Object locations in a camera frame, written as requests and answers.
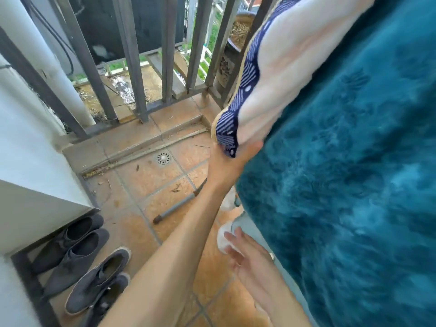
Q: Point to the light blue garment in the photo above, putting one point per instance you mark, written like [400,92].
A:
[253,231]

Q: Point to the person's left forearm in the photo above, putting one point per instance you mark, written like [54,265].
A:
[173,255]

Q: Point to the person's right fingers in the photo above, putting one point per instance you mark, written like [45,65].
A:
[235,243]

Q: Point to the round metal floor drain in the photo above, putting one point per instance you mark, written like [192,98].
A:
[163,158]

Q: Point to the wet wooden plank platform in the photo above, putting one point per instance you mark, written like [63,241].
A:
[150,81]

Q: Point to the person's left thumb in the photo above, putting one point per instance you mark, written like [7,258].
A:
[251,149]

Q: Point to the person's right forearm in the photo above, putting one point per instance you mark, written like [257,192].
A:
[284,309]

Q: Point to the person's right hand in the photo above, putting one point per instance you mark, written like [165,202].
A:
[253,262]

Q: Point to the grey metal pole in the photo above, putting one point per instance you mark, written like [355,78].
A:
[177,207]

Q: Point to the dark ceramic planter pot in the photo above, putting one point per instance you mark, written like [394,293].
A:
[226,64]

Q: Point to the white cabinet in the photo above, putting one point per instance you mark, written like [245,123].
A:
[34,200]

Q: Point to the black metal shoe rack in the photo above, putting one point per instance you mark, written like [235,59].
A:
[27,279]

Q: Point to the white cloth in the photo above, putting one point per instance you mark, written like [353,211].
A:
[223,240]
[229,200]

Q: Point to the white drain pipe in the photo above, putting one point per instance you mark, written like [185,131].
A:
[44,64]

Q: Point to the teal fluffy blanket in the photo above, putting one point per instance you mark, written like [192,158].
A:
[347,187]

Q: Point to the white towel blue patterned border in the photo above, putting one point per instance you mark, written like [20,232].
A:
[289,64]

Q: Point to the grey metal balcony railing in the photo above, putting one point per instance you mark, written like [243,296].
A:
[131,57]

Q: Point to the dark grey suede shoe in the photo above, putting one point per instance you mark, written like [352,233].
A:
[78,258]
[98,282]
[73,234]
[109,299]

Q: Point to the person's left hand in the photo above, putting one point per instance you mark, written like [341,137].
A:
[223,170]

